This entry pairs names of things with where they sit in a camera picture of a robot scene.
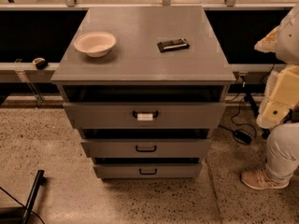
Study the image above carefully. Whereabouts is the grey top drawer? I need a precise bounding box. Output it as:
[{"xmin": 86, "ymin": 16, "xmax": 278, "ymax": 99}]
[{"xmin": 64, "ymin": 103, "xmax": 225, "ymax": 129}]

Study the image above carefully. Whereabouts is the black tripod leg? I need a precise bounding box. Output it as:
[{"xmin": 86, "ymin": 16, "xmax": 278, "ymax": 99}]
[{"xmin": 240, "ymin": 75, "xmax": 270, "ymax": 139}]

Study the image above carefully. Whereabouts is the person's leg in light trousers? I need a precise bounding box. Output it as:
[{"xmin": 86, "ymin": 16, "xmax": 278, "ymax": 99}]
[{"xmin": 265, "ymin": 123, "xmax": 299, "ymax": 183}]

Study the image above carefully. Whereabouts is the grey bottom drawer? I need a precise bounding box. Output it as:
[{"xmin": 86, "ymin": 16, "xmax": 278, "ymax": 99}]
[{"xmin": 93, "ymin": 163, "xmax": 202, "ymax": 179}]

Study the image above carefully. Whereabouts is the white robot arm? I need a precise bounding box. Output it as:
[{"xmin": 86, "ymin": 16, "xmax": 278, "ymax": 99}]
[{"xmin": 254, "ymin": 4, "xmax": 299, "ymax": 129}]

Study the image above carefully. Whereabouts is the tape measure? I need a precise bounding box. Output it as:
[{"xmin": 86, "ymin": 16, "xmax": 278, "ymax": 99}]
[{"xmin": 32, "ymin": 58, "xmax": 48, "ymax": 70}]

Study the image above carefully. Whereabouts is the grey middle drawer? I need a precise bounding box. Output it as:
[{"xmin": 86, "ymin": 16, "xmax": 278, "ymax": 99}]
[{"xmin": 81, "ymin": 139, "xmax": 211, "ymax": 158}]

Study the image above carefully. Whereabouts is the black snack bar wrapper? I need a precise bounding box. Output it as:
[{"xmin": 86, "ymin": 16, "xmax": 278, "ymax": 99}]
[{"xmin": 157, "ymin": 38, "xmax": 190, "ymax": 52}]

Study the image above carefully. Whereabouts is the grey drawer cabinet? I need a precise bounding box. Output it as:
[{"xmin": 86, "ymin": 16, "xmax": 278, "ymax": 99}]
[{"xmin": 51, "ymin": 7, "xmax": 235, "ymax": 165}]

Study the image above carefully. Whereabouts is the black stand leg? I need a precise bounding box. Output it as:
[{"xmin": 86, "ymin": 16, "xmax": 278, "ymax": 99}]
[{"xmin": 0, "ymin": 170, "xmax": 46, "ymax": 224}]

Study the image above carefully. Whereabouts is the grey drawer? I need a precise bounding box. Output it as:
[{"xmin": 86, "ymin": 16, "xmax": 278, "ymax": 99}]
[
  {"xmin": 81, "ymin": 139, "xmax": 211, "ymax": 158},
  {"xmin": 64, "ymin": 103, "xmax": 225, "ymax": 129},
  {"xmin": 93, "ymin": 163, "xmax": 202, "ymax": 179}
]

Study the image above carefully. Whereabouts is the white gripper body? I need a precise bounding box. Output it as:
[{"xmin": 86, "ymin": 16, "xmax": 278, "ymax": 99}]
[{"xmin": 256, "ymin": 71, "xmax": 299, "ymax": 129}]

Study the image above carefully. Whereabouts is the white paper bowl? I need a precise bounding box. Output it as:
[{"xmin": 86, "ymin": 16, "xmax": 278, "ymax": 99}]
[{"xmin": 74, "ymin": 32, "xmax": 116, "ymax": 58}]

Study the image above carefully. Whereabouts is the black power adapter with cable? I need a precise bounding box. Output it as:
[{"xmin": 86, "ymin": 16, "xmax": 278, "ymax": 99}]
[{"xmin": 220, "ymin": 73, "xmax": 257, "ymax": 145}]

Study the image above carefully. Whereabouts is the pink sneaker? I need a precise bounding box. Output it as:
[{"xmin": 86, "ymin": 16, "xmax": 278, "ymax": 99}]
[{"xmin": 240, "ymin": 169, "xmax": 289, "ymax": 190}]

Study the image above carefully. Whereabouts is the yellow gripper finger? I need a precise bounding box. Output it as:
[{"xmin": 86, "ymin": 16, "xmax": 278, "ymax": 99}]
[
  {"xmin": 254, "ymin": 27, "xmax": 278, "ymax": 53},
  {"xmin": 270, "ymin": 65, "xmax": 299, "ymax": 107}
]

